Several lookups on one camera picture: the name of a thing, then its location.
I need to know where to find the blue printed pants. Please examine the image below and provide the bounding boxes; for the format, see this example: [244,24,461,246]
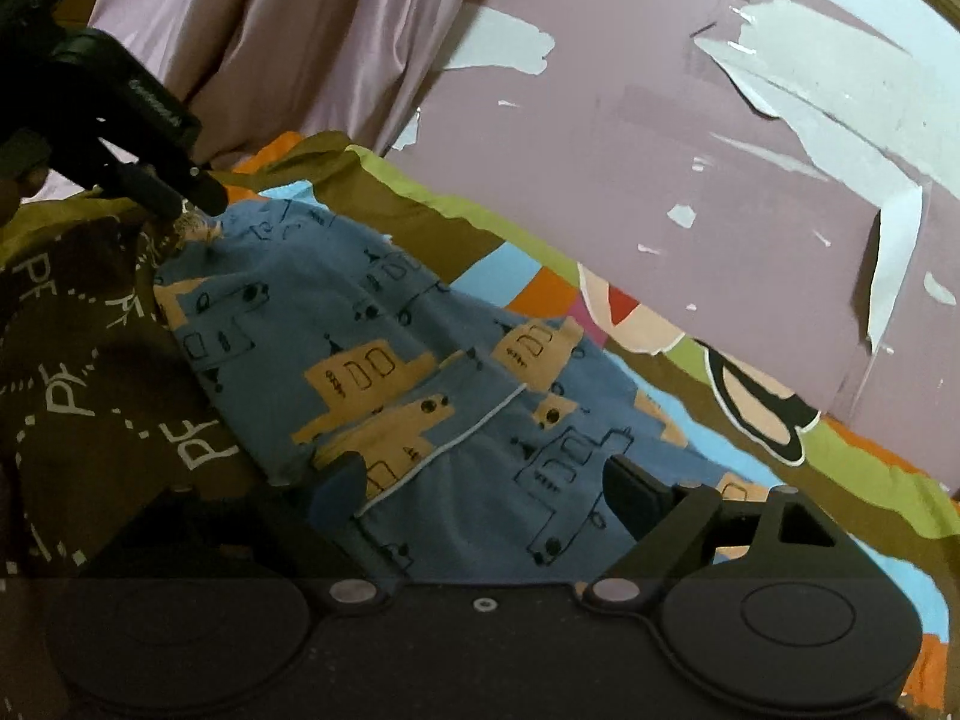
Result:
[152,197,773,586]

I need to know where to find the brown printed blanket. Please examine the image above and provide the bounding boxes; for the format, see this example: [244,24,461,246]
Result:
[0,130,960,720]

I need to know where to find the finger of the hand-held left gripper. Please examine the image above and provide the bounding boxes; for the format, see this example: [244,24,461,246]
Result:
[111,156,230,220]

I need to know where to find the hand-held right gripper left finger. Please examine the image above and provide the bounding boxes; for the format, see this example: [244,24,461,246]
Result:
[105,452,387,605]

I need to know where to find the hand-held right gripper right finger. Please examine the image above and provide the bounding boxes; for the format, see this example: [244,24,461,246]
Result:
[581,454,878,607]

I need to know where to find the person's left hand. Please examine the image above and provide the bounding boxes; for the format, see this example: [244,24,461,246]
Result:
[0,127,52,230]

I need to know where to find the pink curtain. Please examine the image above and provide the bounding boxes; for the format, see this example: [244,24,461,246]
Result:
[88,0,520,172]

